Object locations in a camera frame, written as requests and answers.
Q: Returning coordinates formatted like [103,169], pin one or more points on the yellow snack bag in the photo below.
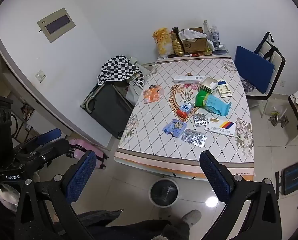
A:
[161,41]

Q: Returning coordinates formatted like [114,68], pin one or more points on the red small wrapper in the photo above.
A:
[181,113]

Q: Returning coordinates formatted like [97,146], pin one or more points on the blue cartoon print packet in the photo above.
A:
[175,128]

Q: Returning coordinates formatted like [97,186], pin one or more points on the dark folding cot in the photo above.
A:
[109,110]

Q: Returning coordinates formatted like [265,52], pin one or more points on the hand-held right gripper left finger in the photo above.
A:
[81,175]

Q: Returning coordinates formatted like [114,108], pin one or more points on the black white checkered cloth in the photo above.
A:
[119,70]

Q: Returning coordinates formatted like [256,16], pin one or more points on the person's dark trouser leg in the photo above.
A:
[129,227]

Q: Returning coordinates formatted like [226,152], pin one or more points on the blue label plastic bottle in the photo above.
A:
[215,36]

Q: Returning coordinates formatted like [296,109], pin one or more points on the round dark waste bin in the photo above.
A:
[164,192]

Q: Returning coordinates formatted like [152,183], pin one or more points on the small silver blister pack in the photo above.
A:
[200,120]

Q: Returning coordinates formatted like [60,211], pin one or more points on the white wall switch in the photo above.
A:
[40,75]

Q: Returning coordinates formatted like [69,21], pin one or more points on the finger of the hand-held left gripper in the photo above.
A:
[49,135]
[56,147]

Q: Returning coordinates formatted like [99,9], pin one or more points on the white box with coloured stripes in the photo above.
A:
[220,127]

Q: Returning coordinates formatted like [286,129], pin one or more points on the long white toothpaste box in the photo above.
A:
[188,80]

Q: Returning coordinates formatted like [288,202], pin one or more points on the white plastic bag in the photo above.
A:
[191,33]

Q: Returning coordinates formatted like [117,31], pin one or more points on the golden bottle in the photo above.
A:
[177,45]

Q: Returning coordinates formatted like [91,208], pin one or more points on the pink suitcase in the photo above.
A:
[86,150]

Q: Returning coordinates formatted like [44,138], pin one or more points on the table with floral tablecloth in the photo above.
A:
[159,140]

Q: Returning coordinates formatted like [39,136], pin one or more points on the black white chair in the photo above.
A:
[271,60]

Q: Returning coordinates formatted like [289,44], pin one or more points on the yellow blue medicine box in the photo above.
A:
[225,88]

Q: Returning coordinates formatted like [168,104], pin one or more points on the orange clear plastic bag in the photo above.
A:
[152,93]

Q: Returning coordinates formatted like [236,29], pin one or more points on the metal dumbbell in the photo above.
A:
[278,121]

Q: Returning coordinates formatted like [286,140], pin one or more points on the blue wet wipe packet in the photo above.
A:
[216,105]

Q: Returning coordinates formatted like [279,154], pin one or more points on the white green carton box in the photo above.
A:
[208,85]

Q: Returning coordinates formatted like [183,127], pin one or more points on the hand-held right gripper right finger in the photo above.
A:
[213,177]

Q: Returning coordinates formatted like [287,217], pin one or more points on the large silver blister pack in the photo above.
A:
[193,138]

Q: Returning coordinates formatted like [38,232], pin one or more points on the red flat packet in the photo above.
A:
[198,53]

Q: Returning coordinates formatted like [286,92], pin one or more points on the person's grey slipper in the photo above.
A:
[191,217]

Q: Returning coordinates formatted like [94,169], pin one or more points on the clear plastic bottle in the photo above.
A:
[205,27]

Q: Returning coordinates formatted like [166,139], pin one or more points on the beige wall electrical panel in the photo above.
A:
[56,25]

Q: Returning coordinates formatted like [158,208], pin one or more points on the green plastic packet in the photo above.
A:
[201,99]

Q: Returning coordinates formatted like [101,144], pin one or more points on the small blue white box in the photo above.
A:
[186,107]

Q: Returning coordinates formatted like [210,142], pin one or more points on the brown cardboard box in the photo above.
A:
[195,44]

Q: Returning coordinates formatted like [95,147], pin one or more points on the white cloth bag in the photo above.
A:
[134,91]

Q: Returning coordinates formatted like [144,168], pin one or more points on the black blue floor board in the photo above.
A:
[293,180]

